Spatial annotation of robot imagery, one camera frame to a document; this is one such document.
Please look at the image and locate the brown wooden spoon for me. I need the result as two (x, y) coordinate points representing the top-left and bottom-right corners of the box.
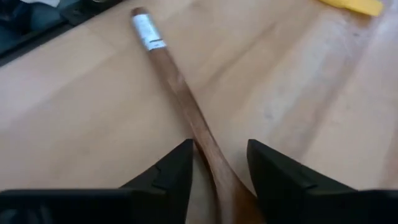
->
(129, 6), (268, 224)

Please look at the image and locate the yellow spatula clear handle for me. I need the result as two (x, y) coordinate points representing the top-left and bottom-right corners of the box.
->
(317, 0), (384, 17)

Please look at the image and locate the black metal table frame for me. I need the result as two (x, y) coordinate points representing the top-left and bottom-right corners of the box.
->
(0, 0), (125, 66)

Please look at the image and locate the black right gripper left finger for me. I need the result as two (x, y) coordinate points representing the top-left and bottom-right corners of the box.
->
(119, 138), (195, 224)

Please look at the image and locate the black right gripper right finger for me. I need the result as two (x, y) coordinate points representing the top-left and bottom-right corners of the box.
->
(247, 138), (358, 224)

